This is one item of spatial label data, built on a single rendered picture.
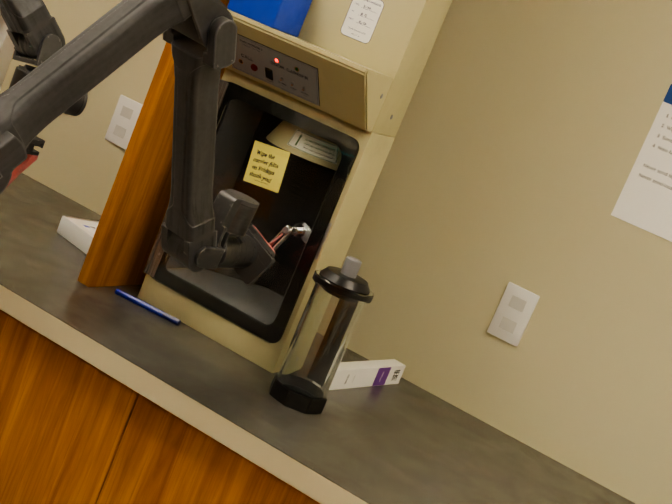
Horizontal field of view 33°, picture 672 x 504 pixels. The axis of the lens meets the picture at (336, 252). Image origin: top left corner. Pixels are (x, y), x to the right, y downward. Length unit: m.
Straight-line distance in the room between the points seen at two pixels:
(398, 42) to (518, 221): 0.53
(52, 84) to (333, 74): 0.62
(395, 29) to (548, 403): 0.83
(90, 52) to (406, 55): 0.70
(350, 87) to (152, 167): 0.45
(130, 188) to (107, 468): 0.52
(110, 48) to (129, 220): 0.74
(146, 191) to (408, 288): 0.61
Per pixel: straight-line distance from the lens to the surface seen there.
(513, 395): 2.37
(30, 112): 1.45
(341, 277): 1.89
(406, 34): 1.99
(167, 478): 1.90
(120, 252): 2.20
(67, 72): 1.46
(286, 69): 2.00
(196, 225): 1.74
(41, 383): 2.02
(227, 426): 1.79
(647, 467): 2.33
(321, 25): 2.06
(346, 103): 1.96
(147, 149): 2.13
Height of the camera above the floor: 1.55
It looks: 10 degrees down
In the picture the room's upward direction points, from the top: 23 degrees clockwise
